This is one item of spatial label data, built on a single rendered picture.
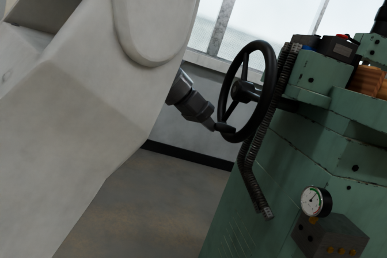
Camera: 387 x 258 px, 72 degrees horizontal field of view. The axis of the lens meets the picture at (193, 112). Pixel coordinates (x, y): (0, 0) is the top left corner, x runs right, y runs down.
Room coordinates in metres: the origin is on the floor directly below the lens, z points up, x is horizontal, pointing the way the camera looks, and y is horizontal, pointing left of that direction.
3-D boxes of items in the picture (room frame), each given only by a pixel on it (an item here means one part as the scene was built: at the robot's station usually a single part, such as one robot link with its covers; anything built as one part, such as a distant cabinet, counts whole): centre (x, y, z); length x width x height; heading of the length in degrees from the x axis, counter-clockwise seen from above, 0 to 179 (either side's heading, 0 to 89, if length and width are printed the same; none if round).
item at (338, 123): (0.82, -0.38, 0.82); 0.40 x 0.21 x 0.04; 16
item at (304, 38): (0.74, -0.26, 0.99); 0.13 x 0.11 x 0.06; 16
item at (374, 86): (0.77, -0.36, 0.93); 0.23 x 0.01 x 0.07; 16
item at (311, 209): (0.53, -0.31, 0.65); 0.06 x 0.04 x 0.08; 16
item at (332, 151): (0.87, -0.55, 0.76); 0.57 x 0.45 x 0.09; 106
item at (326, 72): (0.75, -0.26, 0.91); 0.15 x 0.14 x 0.09; 16
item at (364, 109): (0.77, -0.34, 0.87); 0.61 x 0.30 x 0.06; 16
